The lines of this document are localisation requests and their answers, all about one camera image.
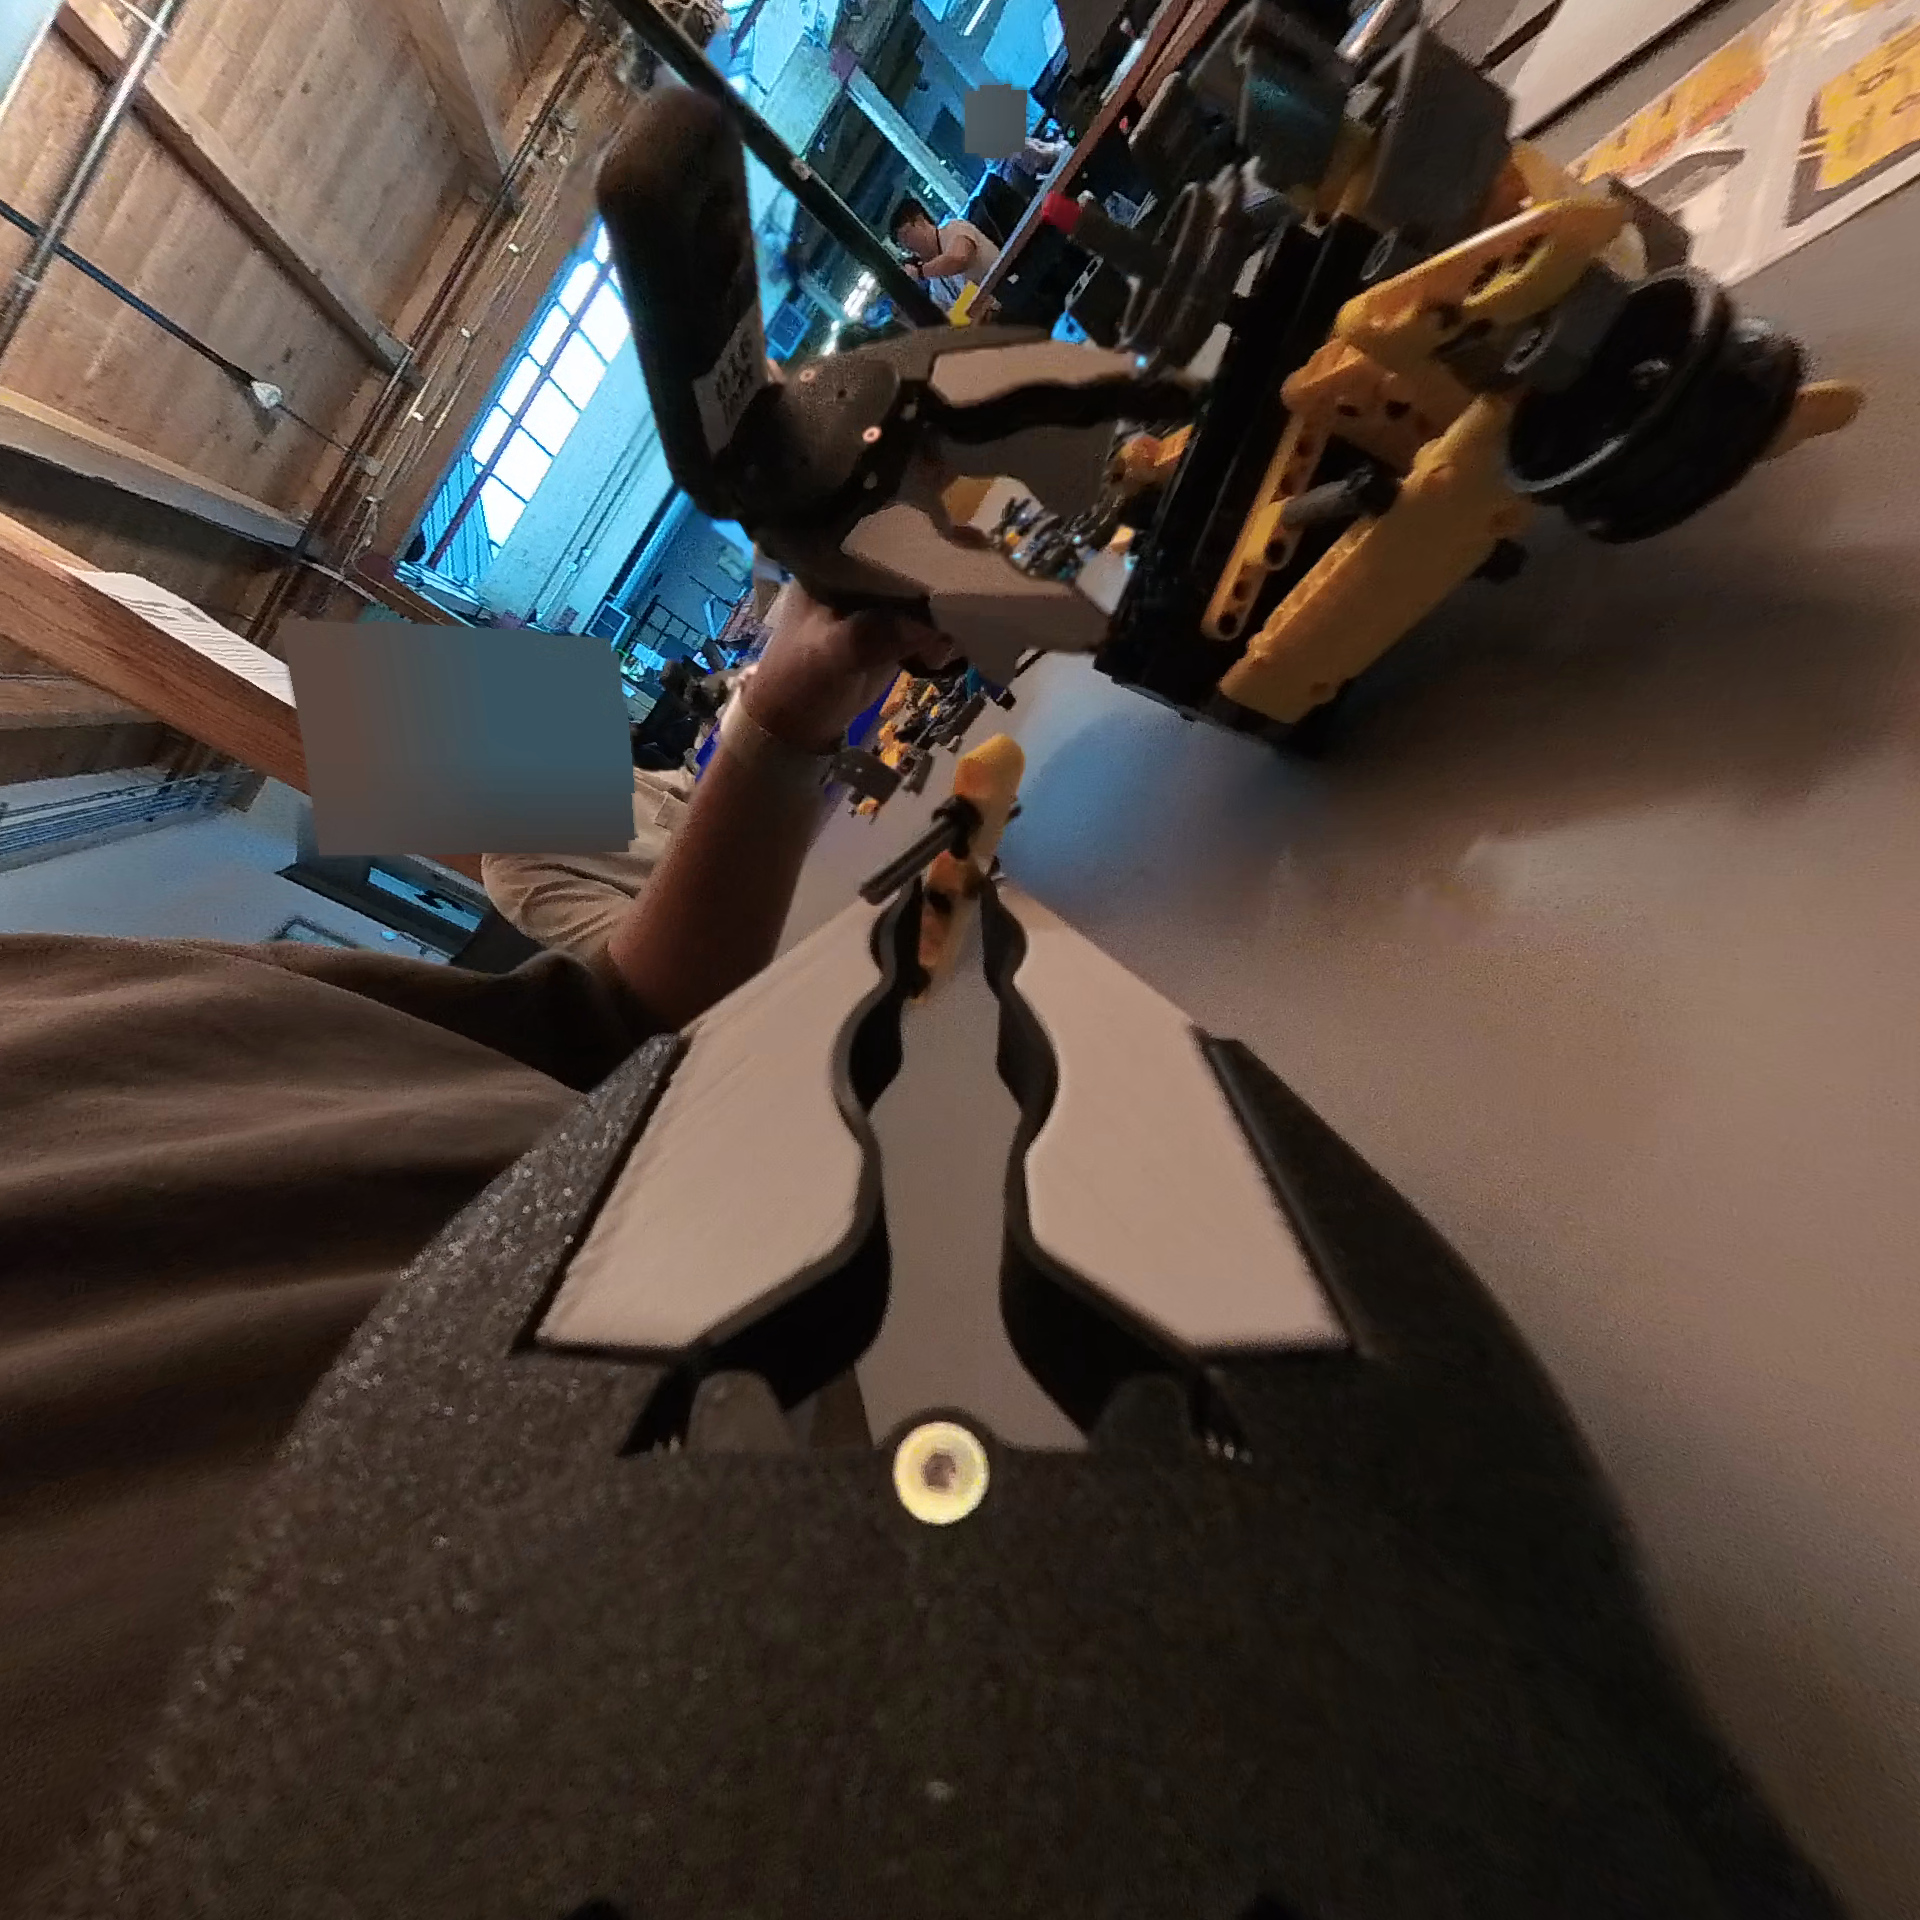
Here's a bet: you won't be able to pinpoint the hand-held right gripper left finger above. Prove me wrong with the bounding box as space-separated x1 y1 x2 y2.
533 895 922 1360

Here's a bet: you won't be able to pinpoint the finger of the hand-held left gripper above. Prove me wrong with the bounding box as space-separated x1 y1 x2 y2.
911 335 1208 448
834 499 1142 696

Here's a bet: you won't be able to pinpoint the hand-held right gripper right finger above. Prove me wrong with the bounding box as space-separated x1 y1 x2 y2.
978 882 1353 1364

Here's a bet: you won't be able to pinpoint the yellow perforated toy beam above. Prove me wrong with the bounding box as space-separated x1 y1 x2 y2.
858 732 1031 1004

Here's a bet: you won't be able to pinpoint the yellow building block vehicle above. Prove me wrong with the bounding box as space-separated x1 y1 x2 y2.
1048 0 1870 760

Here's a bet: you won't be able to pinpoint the person's left forearm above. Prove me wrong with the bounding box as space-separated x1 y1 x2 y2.
604 721 840 1051

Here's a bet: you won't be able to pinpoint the person's left hand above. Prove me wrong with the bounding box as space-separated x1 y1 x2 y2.
745 577 961 753

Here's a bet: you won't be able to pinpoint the loose yellow black brick parts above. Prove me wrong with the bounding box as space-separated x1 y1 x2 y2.
873 673 1020 799

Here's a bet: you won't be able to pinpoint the black diagonal pole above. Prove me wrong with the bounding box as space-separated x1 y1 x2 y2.
599 0 961 324

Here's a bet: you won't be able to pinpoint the bright window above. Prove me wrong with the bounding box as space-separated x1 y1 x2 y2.
405 225 636 591

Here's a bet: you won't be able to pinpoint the wooden ledge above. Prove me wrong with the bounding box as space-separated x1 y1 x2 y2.
0 510 308 799

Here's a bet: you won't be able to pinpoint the yellow grey sticker sheet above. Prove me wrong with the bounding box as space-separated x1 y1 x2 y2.
1558 0 1920 289

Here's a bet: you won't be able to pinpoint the grey wrist strap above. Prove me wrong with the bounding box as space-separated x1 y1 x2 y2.
717 673 845 760

